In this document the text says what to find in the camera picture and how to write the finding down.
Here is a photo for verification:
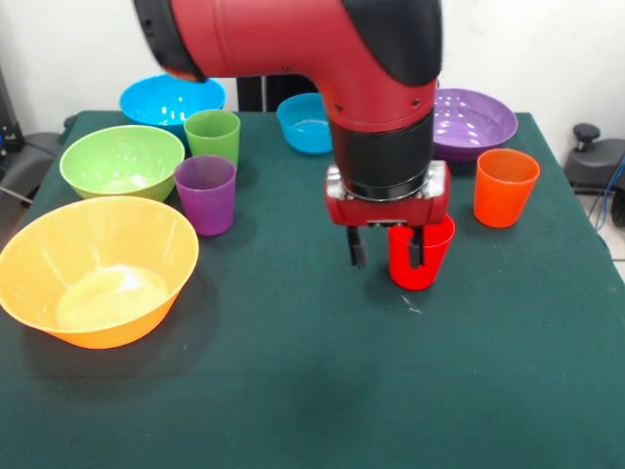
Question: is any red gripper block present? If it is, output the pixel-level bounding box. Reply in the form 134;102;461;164
325;160;451;269

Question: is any red plastic cup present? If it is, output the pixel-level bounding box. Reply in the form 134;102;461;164
387;212;456;291

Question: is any orange plastic cup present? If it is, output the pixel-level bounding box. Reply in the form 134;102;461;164
473;149;542;230

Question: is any dark green tablecloth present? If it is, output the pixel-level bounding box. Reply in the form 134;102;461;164
0;109;625;469

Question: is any small blue plastic bowl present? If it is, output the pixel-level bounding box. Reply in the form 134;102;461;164
275;92;336;155

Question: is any purple plastic bowl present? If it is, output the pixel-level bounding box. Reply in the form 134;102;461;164
432;87;520;164

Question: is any purple plastic cup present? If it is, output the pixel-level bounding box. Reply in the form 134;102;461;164
173;154;238;237

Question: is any smooth green plastic cup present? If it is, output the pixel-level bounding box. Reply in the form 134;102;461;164
183;108;242;170

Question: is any large blue plastic bowl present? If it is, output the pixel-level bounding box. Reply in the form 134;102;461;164
118;73;228;141

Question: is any green plastic bowl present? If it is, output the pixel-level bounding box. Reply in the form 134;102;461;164
59;124;187;203

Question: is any orange plastic bowl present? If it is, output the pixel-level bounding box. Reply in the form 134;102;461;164
0;195;200;351

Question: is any black equipment box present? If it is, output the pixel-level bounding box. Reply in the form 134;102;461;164
0;65;25;157

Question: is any blue cable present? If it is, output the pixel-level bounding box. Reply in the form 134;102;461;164
590;155;625;231

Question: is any grey pedestal foot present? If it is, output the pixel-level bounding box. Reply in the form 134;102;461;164
0;131;64;204
565;122;625;196

